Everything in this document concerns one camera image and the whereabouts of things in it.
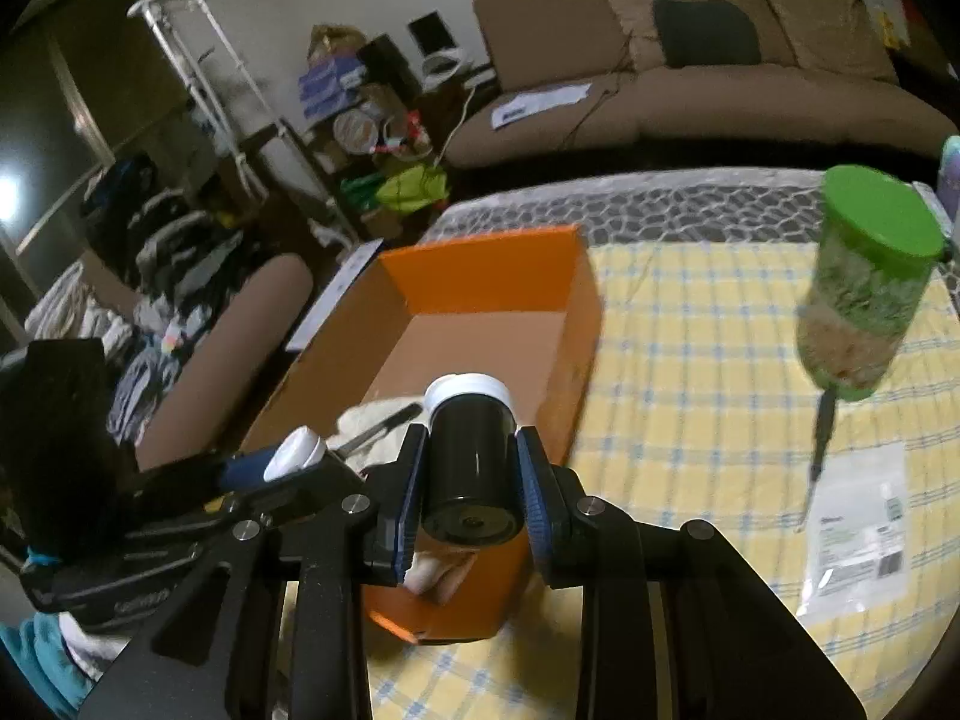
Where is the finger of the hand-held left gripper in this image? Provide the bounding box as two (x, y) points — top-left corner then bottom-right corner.
(120, 457), (357, 548)
(139, 452), (235, 509)

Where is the black cushion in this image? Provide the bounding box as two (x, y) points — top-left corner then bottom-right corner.
(651, 0), (762, 68)

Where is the black box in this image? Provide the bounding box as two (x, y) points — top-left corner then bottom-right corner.
(356, 34), (421, 98)

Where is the white knitted cloth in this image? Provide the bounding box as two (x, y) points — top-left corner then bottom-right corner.
(330, 401), (481, 605)

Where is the thin dark cable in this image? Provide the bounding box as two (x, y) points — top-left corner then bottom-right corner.
(562, 30), (638, 152)

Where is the brown sofa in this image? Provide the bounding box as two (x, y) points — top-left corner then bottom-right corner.
(446, 0), (960, 170)

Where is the brown bolster cushion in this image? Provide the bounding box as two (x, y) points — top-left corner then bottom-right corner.
(135, 253), (314, 470)

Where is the purple bottle teal cap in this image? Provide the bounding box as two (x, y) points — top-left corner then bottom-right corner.
(940, 136), (960, 220)

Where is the pile of clothes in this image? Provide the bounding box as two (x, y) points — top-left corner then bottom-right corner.
(22, 154), (256, 458)

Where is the yellow green bag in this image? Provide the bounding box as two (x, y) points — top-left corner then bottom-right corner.
(375, 165), (449, 212)

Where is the white small appliance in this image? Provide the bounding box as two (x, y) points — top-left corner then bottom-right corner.
(422, 49), (471, 81)

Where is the clear plastic packet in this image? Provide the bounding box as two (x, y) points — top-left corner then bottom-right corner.
(795, 446), (912, 620)

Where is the black screwdriver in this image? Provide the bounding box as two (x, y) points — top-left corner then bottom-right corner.
(796, 390), (837, 533)

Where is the blue white carton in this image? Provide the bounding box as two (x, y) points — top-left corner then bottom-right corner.
(298, 56), (368, 117)

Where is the white paper sheet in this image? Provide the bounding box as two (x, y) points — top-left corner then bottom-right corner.
(491, 84), (590, 128)

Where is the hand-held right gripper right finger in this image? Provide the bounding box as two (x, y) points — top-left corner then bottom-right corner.
(514, 426), (875, 720)

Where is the white cable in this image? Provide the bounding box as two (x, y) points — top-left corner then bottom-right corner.
(439, 81), (479, 166)

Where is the orange cardboard box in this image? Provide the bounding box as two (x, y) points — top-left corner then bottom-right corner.
(240, 225), (605, 646)

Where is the round tin can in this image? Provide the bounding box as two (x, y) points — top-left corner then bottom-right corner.
(334, 109), (381, 156)

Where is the green lidded clear jar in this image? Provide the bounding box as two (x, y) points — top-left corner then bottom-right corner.
(793, 165), (947, 402)

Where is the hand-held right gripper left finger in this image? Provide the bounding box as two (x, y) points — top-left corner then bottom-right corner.
(79, 424), (432, 720)

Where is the dark sliding door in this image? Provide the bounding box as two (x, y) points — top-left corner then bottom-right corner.
(0, 0), (188, 301)

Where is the black jar white lid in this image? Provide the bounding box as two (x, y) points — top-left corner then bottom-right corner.
(420, 373), (522, 545)

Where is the blue tube white cap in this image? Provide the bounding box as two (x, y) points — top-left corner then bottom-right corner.
(221, 426), (329, 492)

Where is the white clothes rack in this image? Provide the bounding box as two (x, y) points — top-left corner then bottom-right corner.
(127, 0), (361, 248)

